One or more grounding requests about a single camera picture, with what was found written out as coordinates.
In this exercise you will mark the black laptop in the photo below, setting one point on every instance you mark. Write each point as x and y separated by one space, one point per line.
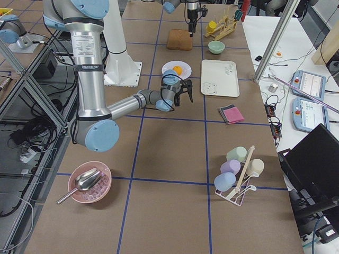
312 168

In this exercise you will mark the dark green mug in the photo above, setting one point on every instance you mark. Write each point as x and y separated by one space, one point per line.
238 15

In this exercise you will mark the grey cloth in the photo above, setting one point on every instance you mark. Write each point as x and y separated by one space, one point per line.
223 109

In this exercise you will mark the green cup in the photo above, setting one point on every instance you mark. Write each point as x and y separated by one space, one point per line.
237 153

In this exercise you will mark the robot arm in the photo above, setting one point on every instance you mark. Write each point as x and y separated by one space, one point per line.
100 57
169 7

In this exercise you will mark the lower teach pendant tablet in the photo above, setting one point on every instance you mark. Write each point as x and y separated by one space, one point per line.
307 114

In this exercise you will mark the aluminium frame post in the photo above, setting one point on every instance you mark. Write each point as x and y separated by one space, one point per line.
275 39

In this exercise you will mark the pink cloth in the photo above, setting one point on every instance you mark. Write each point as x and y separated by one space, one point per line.
233 115

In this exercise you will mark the white ceramic plate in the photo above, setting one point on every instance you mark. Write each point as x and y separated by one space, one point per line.
186 68

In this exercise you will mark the orange fruit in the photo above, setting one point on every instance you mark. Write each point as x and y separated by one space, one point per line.
178 70

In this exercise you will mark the small metal cylinder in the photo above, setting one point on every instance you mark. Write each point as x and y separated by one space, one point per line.
273 88

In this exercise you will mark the teach pendant tablet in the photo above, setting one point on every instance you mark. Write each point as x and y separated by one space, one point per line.
312 84
307 114

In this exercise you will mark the metal scoop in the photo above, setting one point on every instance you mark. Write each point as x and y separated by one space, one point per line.
83 182

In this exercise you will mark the blue cup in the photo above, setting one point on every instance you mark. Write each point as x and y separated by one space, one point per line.
224 181

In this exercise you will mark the pink grabber stick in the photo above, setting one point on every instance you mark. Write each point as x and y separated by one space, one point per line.
299 92

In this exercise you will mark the red cylinder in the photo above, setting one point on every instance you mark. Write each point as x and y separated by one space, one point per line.
245 6

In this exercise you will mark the wooden cutting board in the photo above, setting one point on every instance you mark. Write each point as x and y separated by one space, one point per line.
179 39

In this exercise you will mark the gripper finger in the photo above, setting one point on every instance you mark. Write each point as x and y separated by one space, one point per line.
190 30
194 24
177 100
190 95

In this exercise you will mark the wooden dish rack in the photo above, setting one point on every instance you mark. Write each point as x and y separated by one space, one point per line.
225 26

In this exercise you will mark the white cup rack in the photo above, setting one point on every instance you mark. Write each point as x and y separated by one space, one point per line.
242 185

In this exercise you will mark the pink bowl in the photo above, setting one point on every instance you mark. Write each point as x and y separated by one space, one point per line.
99 190

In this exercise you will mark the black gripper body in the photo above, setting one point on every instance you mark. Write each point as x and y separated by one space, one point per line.
191 13
179 91

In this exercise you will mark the green ceramic bowl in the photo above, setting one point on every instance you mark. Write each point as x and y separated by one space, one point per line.
216 47

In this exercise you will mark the upper teach pendant tablet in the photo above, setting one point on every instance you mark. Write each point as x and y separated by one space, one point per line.
312 84

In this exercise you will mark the yellow mug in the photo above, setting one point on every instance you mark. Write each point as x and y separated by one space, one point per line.
211 26

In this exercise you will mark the cream bear serving tray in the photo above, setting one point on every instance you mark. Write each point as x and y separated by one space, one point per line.
219 78

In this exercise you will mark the beige cup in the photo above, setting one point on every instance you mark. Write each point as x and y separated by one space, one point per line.
255 166

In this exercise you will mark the fried egg toy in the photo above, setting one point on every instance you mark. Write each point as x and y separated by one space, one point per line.
278 54

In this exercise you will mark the purple cup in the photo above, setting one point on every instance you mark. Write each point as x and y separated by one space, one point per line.
231 166

